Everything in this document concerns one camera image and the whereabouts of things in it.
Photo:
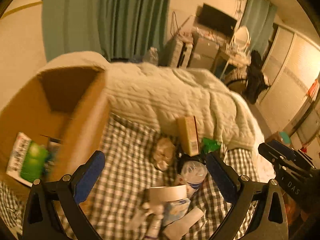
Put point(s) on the white dressing table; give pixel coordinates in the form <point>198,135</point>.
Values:
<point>225,58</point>

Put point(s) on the chair with black jacket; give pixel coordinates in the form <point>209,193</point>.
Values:
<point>249,81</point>

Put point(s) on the tan paper box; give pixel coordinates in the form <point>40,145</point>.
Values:
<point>188,134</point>

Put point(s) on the cream knitted blanket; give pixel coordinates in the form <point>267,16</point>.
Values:
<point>158,96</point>

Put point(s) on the checkered bed sheet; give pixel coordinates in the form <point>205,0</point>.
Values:
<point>128,173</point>

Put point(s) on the green white tissue box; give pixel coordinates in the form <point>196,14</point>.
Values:
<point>26,162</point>

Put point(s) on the small green curtain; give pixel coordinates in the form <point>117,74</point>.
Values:
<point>258,18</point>

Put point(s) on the white tape roll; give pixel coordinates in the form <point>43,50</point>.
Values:
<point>167,193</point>

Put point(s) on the white rabbit figurine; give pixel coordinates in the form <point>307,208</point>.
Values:
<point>144,212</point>

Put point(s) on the white spray bottle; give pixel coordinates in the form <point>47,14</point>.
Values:
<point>154,228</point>

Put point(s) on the large green curtain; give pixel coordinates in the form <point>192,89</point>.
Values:
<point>116,29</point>

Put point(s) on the white oval vanity mirror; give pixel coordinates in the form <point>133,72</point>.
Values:
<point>241,40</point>

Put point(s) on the grey mini fridge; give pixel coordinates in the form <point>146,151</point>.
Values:
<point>205,49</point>

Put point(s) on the clear cotton swab jar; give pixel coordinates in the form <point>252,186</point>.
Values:
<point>193,174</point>

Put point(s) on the black wall television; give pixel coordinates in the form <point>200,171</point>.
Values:
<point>216,20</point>

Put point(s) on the brown stool green cushion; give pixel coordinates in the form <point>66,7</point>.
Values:
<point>280,136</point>

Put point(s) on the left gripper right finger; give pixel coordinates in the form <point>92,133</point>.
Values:
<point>269,220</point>

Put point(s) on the brown cardboard box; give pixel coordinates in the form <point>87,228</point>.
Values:
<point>65,103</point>

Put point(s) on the clear water bottle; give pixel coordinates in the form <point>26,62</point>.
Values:
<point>151,56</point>

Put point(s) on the white louvered wardrobe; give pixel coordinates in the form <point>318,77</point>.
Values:
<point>291,66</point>

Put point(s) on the white plastic storage unit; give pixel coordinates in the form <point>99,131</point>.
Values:
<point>179,51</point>

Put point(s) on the blue floral tissue pack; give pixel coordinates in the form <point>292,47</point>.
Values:
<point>175,210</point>

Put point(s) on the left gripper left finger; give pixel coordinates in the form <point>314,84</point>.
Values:
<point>41,220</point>

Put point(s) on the green snack packet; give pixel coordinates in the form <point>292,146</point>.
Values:
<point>209,145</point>

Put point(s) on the white paper roll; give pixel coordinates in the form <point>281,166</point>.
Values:
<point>177,229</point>

